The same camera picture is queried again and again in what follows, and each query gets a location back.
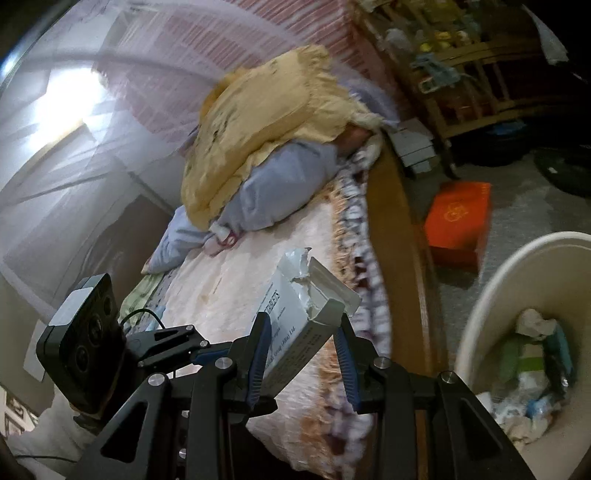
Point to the yellow frilled blanket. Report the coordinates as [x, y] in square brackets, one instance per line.
[258, 129]

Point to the grey blue bundle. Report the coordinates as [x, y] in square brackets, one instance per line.
[434, 71]

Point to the stack of grey boxes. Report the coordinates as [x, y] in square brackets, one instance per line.
[413, 145]

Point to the person's left forearm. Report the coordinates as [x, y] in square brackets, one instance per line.
[46, 438]

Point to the green plaid cloth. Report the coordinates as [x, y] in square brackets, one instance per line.
[141, 293]

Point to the grey blanket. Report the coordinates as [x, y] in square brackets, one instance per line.
[277, 184]

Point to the cream plastic bin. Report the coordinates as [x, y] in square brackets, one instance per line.
[498, 295]

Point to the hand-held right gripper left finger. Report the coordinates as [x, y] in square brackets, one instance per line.
[256, 364]

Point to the white hanging cloth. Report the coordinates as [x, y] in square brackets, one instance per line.
[551, 41]

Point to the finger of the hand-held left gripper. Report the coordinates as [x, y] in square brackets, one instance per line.
[207, 356]

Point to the pale blue medicine box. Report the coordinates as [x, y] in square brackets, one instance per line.
[295, 323]

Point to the wooden bed frame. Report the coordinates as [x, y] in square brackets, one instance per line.
[401, 240]

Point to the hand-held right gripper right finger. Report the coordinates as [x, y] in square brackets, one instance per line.
[346, 364]

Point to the white red-labelled pill bottle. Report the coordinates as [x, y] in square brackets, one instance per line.
[221, 240]

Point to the patterned bed sheet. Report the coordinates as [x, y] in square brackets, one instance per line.
[364, 258]

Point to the green and white packet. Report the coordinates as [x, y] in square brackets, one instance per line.
[521, 360]

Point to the dark brown wooden furniture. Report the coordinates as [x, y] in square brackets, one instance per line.
[120, 240]

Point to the small white tissue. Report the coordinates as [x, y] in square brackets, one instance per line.
[521, 429]

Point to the white mosquito net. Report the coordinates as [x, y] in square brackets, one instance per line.
[138, 55]

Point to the orange box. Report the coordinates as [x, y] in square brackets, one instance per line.
[457, 217]

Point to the wooden shelf rack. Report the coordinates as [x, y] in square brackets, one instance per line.
[461, 50]

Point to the pink quilted blanket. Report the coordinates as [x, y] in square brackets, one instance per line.
[231, 286]

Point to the black tyre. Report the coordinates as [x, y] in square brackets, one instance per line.
[563, 175]
[494, 147]

